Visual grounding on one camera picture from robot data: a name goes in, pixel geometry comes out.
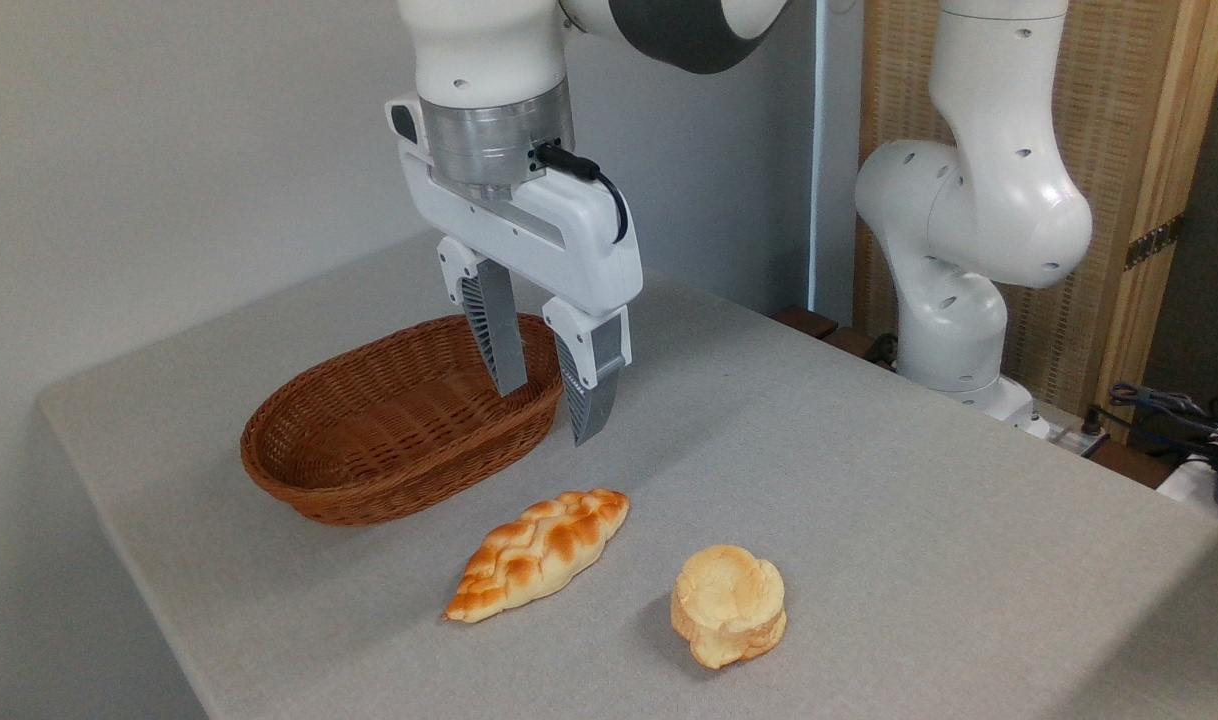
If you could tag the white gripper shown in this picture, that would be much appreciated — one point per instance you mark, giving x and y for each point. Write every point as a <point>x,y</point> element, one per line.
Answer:
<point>569,245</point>

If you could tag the black screen hinge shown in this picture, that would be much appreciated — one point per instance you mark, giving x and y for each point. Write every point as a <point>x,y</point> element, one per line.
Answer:
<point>1154,242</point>

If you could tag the round bread bun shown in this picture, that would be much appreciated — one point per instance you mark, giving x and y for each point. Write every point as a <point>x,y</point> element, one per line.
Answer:
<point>729,605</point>

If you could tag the braided bread loaf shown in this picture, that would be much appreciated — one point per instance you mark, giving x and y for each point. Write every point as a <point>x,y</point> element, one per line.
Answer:
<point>534,555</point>

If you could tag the brown wooden board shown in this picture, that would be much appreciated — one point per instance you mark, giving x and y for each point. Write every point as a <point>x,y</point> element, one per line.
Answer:
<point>829,330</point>

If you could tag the brown wicker basket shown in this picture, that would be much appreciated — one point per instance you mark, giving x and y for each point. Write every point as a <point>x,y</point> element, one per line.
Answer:
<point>369,430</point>

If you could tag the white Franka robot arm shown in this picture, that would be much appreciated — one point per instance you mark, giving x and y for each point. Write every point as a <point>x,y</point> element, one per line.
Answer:
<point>989,200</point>

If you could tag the wooden woven folding screen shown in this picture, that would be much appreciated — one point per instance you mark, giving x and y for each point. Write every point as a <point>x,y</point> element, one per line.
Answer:
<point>1119,100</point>

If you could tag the white vertical wall trim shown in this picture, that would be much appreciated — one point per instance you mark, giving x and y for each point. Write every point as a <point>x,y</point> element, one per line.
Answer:
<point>835,150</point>

